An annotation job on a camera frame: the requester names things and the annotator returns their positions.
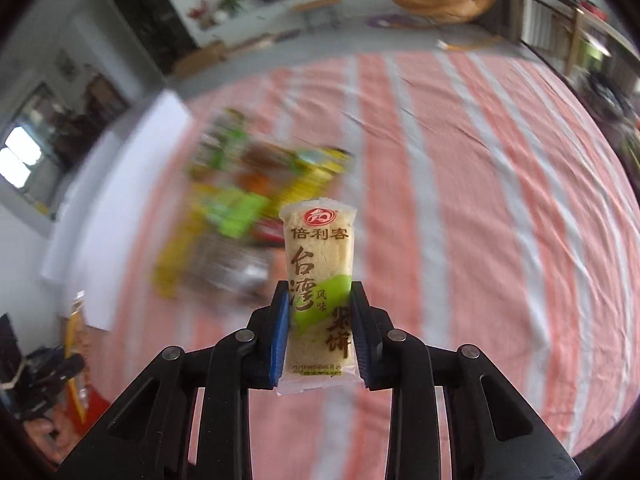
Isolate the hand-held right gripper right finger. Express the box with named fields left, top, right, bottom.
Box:
left=349, top=280, right=583, bottom=480

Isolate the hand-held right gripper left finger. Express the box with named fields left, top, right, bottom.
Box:
left=55, top=280, right=292, bottom=480

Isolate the beige green rice cake packet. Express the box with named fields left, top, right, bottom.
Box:
left=277, top=199, right=362, bottom=396

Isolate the pile of snack packets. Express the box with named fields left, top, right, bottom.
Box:
left=155, top=107, right=353, bottom=306

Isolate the pink striped bed sheet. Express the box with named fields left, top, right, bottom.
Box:
left=55, top=47, right=638, bottom=480

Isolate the yellow packet on floor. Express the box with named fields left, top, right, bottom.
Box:
left=65, top=292, right=93, bottom=418

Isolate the dark bundle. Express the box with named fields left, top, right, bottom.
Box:
left=0, top=312, right=86, bottom=413

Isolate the brown cardboard box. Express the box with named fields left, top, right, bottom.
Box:
left=172, top=42, right=228, bottom=78

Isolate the bright window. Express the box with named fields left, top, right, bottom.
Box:
left=0, top=125, right=41, bottom=186

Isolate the white television cabinet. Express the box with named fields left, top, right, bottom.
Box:
left=192, top=0, right=401, bottom=48

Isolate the wooden stool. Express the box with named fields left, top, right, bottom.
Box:
left=290, top=0, right=343, bottom=28

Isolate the dark glass cabinet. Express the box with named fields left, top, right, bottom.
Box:
left=100, top=0, right=196, bottom=73

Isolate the wooden rack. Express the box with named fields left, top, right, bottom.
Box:
left=520, top=0, right=631, bottom=81

